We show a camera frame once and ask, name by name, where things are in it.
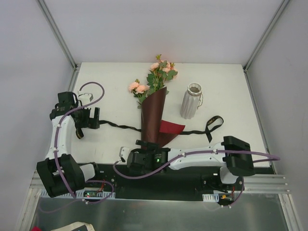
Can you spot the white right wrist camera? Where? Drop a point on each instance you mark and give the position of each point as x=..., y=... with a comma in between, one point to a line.
x=123, y=155

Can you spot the aluminium frame post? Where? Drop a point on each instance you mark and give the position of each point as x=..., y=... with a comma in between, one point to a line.
x=56, y=32
x=272, y=23

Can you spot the red object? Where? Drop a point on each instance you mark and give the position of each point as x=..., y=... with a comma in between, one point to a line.
x=35, y=229

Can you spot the pink flower small bunch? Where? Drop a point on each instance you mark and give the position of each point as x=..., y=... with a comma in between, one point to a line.
x=139, y=91

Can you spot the right aluminium frame post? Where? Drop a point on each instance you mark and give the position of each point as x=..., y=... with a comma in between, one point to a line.
x=272, y=23

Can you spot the right white cable duct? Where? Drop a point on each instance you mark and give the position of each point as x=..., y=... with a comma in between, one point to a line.
x=211, y=197

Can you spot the brown wrapping paper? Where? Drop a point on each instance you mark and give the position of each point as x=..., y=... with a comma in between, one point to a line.
x=153, y=128

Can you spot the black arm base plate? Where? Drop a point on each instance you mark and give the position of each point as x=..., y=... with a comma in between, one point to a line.
x=187, y=184

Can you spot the left white cable duct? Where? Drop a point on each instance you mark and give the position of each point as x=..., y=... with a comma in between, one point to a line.
x=83, y=194

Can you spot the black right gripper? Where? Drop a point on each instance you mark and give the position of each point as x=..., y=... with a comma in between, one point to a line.
x=134, y=160

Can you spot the white cable duct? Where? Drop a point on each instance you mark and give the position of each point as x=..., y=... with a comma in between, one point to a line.
x=211, y=197
x=83, y=194

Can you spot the pink flower tall bunch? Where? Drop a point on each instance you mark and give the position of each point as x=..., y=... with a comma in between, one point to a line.
x=161, y=71

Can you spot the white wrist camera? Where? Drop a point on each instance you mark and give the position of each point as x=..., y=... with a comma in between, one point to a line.
x=123, y=155
x=84, y=97

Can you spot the white ribbed ceramic vase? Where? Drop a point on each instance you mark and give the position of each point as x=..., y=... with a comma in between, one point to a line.
x=192, y=100

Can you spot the aluminium front rail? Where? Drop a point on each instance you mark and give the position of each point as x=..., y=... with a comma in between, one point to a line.
x=259, y=183

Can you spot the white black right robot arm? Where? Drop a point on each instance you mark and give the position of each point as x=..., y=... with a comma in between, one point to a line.
x=219, y=165

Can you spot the black ribbon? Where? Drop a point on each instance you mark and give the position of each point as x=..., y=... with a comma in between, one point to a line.
x=120, y=126

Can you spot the left aluminium frame post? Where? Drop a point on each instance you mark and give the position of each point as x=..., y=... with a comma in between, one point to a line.
x=56, y=32

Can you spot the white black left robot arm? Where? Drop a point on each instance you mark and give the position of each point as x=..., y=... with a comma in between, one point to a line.
x=59, y=172

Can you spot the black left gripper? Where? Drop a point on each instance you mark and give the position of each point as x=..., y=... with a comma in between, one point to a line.
x=96, y=117

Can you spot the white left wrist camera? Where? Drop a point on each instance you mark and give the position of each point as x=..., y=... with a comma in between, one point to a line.
x=84, y=97

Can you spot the white tote bag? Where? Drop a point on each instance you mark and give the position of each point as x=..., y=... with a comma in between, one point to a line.
x=76, y=226

